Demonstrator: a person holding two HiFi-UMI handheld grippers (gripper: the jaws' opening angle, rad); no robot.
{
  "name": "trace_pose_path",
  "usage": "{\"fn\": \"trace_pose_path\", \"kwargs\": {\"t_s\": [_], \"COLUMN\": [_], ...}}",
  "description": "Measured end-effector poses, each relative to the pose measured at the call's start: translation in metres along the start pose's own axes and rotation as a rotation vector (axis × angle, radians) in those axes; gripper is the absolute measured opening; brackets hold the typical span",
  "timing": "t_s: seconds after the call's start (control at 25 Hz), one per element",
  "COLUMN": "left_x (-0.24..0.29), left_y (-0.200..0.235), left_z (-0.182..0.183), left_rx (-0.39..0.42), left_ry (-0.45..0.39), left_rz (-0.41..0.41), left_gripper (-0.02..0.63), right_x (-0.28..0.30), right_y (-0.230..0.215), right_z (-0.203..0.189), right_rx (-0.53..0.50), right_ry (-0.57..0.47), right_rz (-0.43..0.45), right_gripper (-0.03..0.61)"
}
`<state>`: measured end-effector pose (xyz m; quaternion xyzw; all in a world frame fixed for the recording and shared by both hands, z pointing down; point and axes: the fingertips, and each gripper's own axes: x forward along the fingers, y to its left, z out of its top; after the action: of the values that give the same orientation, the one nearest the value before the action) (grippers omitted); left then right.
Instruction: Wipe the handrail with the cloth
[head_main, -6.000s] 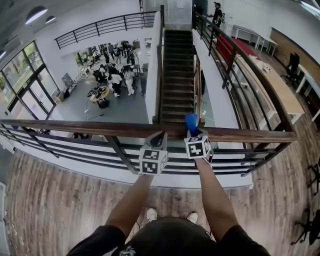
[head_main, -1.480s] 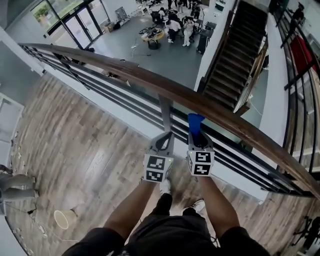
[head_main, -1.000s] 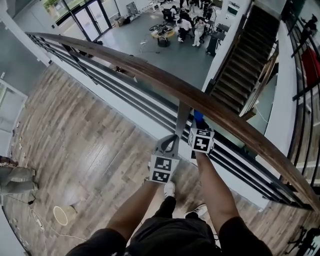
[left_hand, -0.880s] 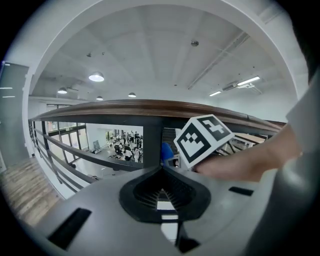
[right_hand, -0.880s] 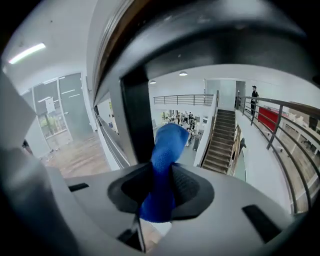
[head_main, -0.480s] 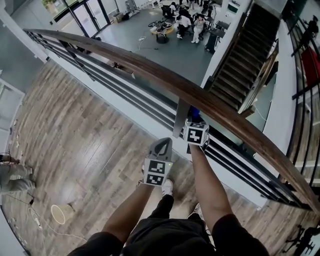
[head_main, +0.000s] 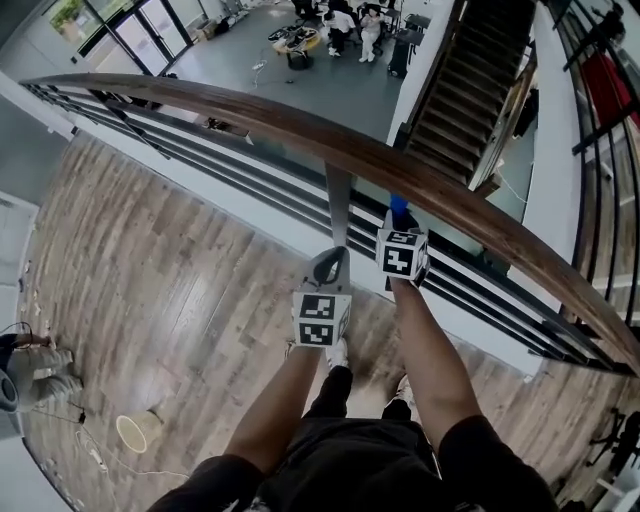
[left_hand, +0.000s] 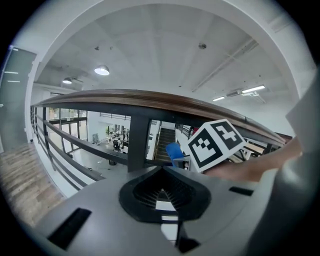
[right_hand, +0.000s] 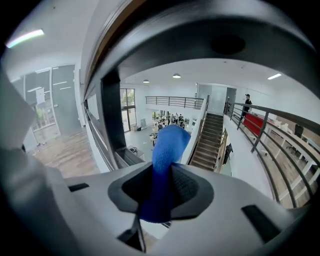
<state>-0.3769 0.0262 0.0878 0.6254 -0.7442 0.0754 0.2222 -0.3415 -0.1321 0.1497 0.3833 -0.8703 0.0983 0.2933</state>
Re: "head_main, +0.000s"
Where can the cardboard box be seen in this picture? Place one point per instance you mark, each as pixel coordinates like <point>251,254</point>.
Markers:
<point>206,31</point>

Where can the person's black trousers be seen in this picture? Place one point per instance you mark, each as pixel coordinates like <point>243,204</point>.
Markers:
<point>332,390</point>

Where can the dark wooden staircase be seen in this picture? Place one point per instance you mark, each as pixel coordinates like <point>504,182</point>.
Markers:
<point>465,100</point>

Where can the person's right forearm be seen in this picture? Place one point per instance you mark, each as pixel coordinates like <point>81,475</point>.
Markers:
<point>430,360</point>

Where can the round yellow table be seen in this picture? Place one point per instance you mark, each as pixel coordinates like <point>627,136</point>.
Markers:
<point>295,40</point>

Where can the blue cloth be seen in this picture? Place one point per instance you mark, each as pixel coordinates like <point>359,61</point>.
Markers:
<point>398,205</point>

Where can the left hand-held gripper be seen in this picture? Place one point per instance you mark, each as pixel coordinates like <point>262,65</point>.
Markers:
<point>320,320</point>

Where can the person's left forearm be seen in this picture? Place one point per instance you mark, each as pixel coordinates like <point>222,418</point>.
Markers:
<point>280,400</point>

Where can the wooden-topped black metal railing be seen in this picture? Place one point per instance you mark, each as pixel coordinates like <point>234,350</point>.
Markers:
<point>600,137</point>
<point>360,155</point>

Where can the beige waste bin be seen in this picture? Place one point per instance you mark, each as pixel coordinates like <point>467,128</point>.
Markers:
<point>145,425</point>

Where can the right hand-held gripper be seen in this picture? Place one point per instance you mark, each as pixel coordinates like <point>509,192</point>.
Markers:
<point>400,257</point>

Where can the person's right white shoe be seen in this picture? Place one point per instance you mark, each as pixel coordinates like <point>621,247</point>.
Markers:
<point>405,392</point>

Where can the person's black shirt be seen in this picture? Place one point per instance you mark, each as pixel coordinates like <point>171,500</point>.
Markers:
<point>360,475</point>

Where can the white power strip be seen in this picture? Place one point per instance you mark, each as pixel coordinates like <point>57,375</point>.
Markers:
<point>96,456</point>

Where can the black office chair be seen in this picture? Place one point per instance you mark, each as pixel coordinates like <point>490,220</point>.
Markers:
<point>627,440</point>

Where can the black-framed glass entrance doors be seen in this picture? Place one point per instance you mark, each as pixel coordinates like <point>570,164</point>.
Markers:
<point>145,40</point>

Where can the black equipment cart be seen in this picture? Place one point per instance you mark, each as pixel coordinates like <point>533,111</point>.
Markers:
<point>400,57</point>

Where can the red carpet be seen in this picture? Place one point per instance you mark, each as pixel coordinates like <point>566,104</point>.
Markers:
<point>605,85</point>

